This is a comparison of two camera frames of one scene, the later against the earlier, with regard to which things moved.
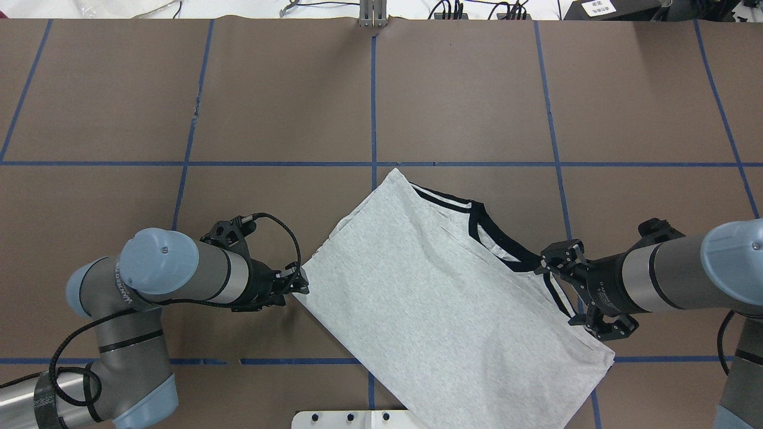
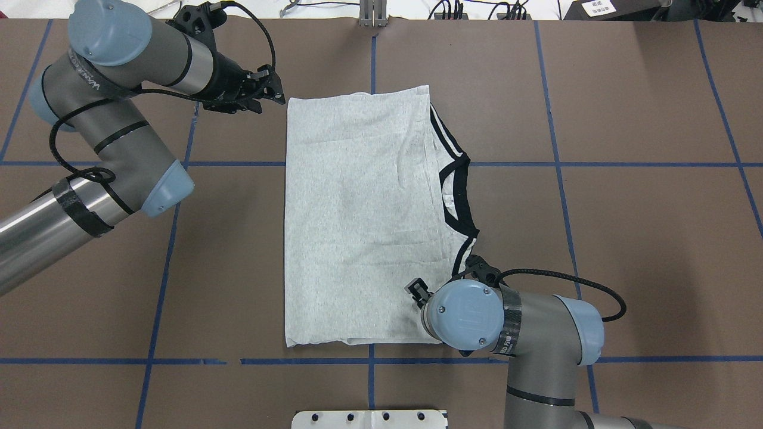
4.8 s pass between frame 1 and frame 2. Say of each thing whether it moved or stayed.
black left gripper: moved
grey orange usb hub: stayed
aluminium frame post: stayed
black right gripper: moved
